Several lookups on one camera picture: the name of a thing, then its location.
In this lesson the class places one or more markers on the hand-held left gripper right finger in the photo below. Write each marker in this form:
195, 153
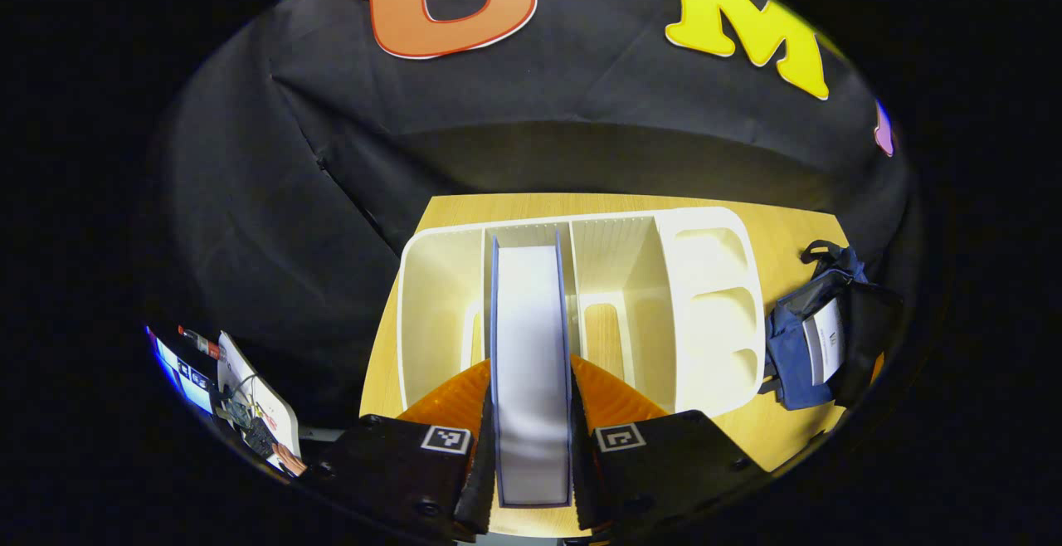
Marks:
664, 471

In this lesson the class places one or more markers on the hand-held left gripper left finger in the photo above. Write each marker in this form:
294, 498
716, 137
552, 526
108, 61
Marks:
398, 471

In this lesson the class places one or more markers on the blue schoolbag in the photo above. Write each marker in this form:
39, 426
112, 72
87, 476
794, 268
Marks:
788, 363

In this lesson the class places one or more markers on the cream plastic bookshelf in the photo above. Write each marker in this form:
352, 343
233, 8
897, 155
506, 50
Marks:
713, 314

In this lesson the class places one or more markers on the blue grey book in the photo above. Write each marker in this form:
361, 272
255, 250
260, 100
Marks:
531, 363

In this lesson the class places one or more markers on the white grey book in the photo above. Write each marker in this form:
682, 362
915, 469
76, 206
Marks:
823, 343

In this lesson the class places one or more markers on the white power strip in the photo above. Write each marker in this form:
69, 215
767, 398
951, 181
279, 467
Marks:
274, 409

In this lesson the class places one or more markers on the small red bottle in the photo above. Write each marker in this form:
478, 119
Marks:
199, 343

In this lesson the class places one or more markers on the black backdrop cloth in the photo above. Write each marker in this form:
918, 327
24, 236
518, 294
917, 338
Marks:
581, 123

